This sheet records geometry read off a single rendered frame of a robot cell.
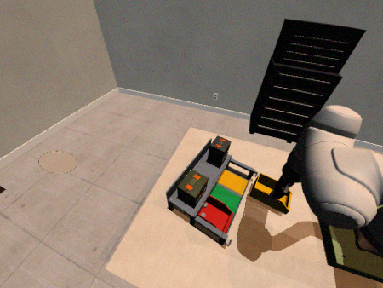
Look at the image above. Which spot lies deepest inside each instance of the red bin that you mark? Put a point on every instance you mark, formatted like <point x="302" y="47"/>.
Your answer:
<point x="217" y="213"/>

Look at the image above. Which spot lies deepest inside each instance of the yellow bin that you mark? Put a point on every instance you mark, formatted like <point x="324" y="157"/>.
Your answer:
<point x="261" y="189"/>

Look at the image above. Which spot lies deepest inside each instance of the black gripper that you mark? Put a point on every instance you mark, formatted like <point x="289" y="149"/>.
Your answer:
<point x="289" y="178"/>

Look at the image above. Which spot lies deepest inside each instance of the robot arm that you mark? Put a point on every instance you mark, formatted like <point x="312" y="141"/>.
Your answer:
<point x="342" y="185"/>

